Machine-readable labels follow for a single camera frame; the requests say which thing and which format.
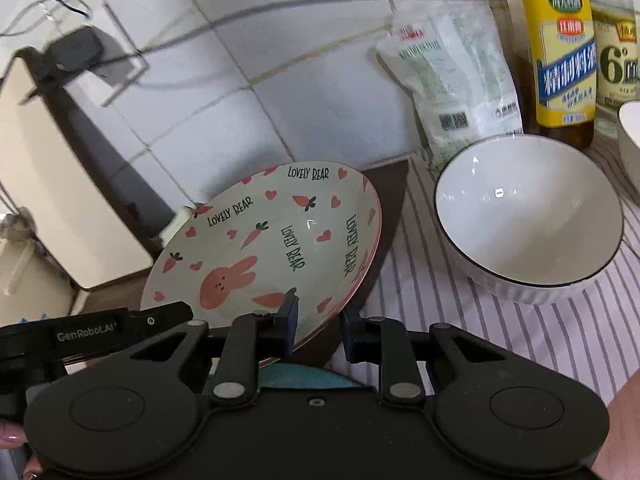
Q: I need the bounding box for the blue fried egg plate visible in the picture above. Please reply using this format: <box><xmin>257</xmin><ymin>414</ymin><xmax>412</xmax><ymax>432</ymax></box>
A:
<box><xmin>258</xmin><ymin>363</ymin><xmax>360</xmax><ymax>390</ymax></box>

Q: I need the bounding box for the white rice cooker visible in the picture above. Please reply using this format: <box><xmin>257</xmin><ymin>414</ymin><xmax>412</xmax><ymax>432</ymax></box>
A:
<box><xmin>0</xmin><ymin>214</ymin><xmax>76</xmax><ymax>326</ymax></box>

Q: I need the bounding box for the cooking wine bottle yellow label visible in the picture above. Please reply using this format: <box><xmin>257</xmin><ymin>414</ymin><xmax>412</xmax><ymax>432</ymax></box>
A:
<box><xmin>508</xmin><ymin>0</ymin><xmax>597</xmax><ymax>150</ymax></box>

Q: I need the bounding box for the white wall socket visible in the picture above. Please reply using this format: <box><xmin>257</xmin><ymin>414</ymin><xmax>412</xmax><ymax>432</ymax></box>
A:
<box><xmin>79</xmin><ymin>0</ymin><xmax>149</xmax><ymax>107</ymax></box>

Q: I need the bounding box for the white salt bag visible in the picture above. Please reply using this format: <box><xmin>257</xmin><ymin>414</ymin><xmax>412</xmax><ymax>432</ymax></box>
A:
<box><xmin>376</xmin><ymin>2</ymin><xmax>523</xmax><ymax>170</ymax></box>

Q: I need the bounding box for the pink bunny carrot plate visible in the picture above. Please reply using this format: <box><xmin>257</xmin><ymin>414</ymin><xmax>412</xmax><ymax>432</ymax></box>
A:
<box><xmin>139</xmin><ymin>160</ymin><xmax>384</xmax><ymax>356</ymax></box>

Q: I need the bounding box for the white cutting board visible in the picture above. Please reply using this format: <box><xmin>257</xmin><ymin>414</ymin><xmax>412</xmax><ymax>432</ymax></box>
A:
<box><xmin>1</xmin><ymin>47</ymin><xmax>171</xmax><ymax>289</ymax></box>

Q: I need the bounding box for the black power cable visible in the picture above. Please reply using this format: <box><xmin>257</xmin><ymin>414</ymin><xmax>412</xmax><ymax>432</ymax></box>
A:
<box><xmin>0</xmin><ymin>0</ymin><xmax>507</xmax><ymax>61</ymax></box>

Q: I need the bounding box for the person left hand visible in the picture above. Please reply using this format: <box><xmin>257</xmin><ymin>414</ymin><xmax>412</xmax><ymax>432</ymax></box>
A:
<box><xmin>0</xmin><ymin>419</ymin><xmax>42</xmax><ymax>480</ymax></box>

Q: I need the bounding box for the black power adapter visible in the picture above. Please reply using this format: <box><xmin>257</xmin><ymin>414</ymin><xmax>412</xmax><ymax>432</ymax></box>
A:
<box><xmin>40</xmin><ymin>26</ymin><xmax>104</xmax><ymax>82</ymax></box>

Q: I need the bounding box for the white ribbed bowl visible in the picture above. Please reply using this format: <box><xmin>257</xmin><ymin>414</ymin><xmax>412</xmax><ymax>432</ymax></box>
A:
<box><xmin>617</xmin><ymin>100</ymin><xmax>640</xmax><ymax>193</ymax></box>
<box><xmin>434</xmin><ymin>134</ymin><xmax>624</xmax><ymax>304</ymax></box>

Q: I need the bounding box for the white knife handle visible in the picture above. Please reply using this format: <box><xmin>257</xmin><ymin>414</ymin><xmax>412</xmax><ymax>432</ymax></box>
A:
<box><xmin>158</xmin><ymin>206</ymin><xmax>195</xmax><ymax>246</ymax></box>

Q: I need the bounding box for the striped table cloth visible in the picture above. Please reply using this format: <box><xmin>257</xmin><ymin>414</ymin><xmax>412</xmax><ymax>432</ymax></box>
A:
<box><xmin>361</xmin><ymin>138</ymin><xmax>639</xmax><ymax>403</ymax></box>

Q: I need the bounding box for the white vinegar bottle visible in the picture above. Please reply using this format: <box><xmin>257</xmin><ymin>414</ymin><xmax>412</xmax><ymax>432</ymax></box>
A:
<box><xmin>590</xmin><ymin>0</ymin><xmax>639</xmax><ymax>139</ymax></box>

